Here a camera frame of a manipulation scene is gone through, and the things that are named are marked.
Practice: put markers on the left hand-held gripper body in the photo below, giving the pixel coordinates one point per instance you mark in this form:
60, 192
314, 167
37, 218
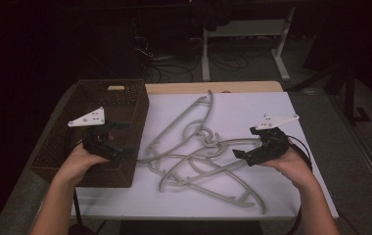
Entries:
97, 143

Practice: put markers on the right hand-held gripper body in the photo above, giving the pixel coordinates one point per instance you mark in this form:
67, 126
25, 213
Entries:
272, 147

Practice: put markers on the brown wicker basket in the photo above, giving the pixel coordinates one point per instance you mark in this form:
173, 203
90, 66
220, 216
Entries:
122, 174

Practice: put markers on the person's left hand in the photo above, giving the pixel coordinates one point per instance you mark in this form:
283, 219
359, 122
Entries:
76, 163

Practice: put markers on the person's right hand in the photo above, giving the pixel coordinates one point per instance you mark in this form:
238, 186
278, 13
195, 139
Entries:
293, 166

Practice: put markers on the white table mat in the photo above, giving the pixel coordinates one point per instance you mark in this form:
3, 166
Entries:
246, 104

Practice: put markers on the black metal stand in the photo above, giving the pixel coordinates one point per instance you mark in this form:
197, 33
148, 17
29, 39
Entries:
350, 98

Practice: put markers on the dark hanging cloth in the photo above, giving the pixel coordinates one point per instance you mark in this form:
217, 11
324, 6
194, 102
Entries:
211, 14

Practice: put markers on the white metal desk frame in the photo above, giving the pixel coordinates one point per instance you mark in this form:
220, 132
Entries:
246, 27

